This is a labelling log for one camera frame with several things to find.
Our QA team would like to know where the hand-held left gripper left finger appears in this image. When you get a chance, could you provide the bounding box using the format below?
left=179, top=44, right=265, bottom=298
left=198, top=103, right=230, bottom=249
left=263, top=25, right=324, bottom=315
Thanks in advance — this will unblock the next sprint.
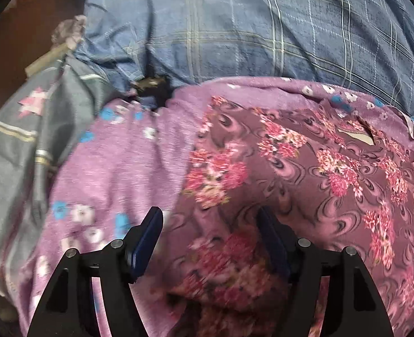
left=27, top=206, right=164, bottom=337

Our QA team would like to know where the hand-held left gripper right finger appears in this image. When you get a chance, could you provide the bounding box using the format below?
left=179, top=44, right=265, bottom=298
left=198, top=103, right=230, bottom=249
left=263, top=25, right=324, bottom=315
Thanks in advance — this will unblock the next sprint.
left=258, top=208, right=395, bottom=337

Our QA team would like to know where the maroon floral garment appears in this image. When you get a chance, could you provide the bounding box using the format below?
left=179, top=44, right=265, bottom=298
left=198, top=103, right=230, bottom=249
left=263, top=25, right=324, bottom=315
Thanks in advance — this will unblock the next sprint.
left=168, top=95, right=414, bottom=337

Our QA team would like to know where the purple floral bed sheet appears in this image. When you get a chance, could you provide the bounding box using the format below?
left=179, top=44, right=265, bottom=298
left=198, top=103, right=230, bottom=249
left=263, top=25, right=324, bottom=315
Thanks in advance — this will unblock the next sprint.
left=21, top=77, right=414, bottom=337

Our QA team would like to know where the grey star pillow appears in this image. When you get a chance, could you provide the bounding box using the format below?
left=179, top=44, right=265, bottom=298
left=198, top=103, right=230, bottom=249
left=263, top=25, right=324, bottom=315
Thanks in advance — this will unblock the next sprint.
left=0, top=56, right=123, bottom=295

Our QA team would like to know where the small black plug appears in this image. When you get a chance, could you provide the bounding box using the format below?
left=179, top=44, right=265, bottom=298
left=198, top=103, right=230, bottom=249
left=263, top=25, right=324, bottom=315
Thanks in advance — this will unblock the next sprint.
left=131, top=76, right=174, bottom=108

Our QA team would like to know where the flat wooden strip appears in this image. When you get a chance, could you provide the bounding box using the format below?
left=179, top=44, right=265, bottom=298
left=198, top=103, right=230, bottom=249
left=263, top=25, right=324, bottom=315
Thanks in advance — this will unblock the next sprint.
left=25, top=47, right=70, bottom=77

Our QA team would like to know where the blue plaid quilt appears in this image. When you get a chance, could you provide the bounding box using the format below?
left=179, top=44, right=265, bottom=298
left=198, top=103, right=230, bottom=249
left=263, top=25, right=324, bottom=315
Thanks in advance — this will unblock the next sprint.
left=74, top=0, right=414, bottom=116

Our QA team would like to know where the crumpled grey purple cloth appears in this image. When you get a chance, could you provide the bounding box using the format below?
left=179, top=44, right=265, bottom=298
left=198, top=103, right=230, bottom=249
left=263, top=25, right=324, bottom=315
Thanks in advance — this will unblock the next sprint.
left=51, top=15, right=87, bottom=50

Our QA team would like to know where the brown headboard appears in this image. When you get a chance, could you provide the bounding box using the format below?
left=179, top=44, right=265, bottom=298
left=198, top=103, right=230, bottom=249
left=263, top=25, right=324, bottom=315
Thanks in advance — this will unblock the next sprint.
left=0, top=0, right=99, bottom=134

